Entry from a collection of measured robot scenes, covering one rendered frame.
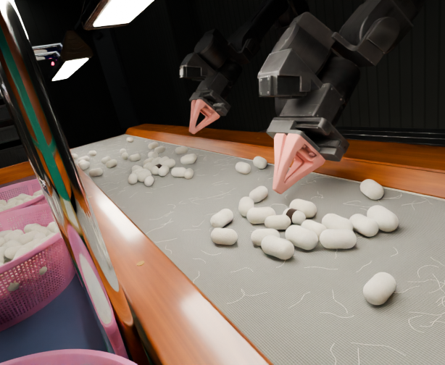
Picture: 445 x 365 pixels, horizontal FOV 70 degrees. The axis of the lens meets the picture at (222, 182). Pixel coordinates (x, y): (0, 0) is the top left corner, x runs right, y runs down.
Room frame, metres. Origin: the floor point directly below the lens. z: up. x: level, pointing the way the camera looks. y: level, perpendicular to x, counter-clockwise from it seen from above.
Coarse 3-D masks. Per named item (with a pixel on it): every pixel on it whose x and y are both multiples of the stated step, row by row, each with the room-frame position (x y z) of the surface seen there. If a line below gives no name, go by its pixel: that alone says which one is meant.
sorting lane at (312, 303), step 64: (128, 192) 0.63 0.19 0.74; (192, 192) 0.55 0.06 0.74; (320, 192) 0.42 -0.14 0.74; (384, 192) 0.38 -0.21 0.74; (192, 256) 0.33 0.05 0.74; (256, 256) 0.30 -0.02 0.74; (320, 256) 0.27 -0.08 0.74; (384, 256) 0.25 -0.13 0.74; (256, 320) 0.21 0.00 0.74; (320, 320) 0.19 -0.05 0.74; (384, 320) 0.18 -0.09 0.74
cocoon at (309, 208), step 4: (296, 200) 0.37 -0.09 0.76; (300, 200) 0.37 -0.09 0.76; (292, 204) 0.37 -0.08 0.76; (296, 204) 0.36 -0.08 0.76; (300, 204) 0.36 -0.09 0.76; (304, 204) 0.35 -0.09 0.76; (308, 204) 0.35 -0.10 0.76; (312, 204) 0.35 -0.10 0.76; (292, 208) 0.37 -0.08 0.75; (296, 208) 0.36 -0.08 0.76; (300, 208) 0.36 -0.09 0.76; (304, 208) 0.35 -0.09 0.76; (308, 208) 0.35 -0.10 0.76; (312, 208) 0.35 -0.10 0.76; (316, 208) 0.35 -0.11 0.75; (304, 212) 0.35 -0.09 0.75; (308, 212) 0.35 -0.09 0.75; (312, 212) 0.35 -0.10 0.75; (316, 212) 0.35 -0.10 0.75; (308, 216) 0.35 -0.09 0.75; (312, 216) 0.35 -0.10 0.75
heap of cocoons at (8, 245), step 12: (24, 228) 0.54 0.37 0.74; (36, 228) 0.52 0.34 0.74; (48, 228) 0.53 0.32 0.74; (0, 240) 0.51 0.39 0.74; (12, 240) 0.49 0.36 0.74; (24, 240) 0.49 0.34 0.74; (36, 240) 0.46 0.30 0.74; (0, 252) 0.46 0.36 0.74; (12, 252) 0.45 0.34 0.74; (24, 252) 0.44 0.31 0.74; (0, 264) 0.41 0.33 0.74; (12, 288) 0.35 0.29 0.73
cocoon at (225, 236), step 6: (216, 228) 0.34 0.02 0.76; (222, 228) 0.34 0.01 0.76; (216, 234) 0.34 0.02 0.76; (222, 234) 0.33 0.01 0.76; (228, 234) 0.33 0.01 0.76; (234, 234) 0.33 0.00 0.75; (216, 240) 0.33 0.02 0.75; (222, 240) 0.33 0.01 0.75; (228, 240) 0.33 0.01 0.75; (234, 240) 0.33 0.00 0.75
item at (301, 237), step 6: (288, 228) 0.31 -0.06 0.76; (294, 228) 0.30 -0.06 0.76; (300, 228) 0.30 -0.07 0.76; (306, 228) 0.30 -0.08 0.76; (288, 234) 0.30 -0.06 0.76; (294, 234) 0.29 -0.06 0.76; (300, 234) 0.29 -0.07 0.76; (306, 234) 0.29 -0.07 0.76; (312, 234) 0.29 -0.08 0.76; (294, 240) 0.29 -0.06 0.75; (300, 240) 0.29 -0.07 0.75; (306, 240) 0.28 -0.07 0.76; (312, 240) 0.28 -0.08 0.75; (300, 246) 0.29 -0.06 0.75; (306, 246) 0.28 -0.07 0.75; (312, 246) 0.28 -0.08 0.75
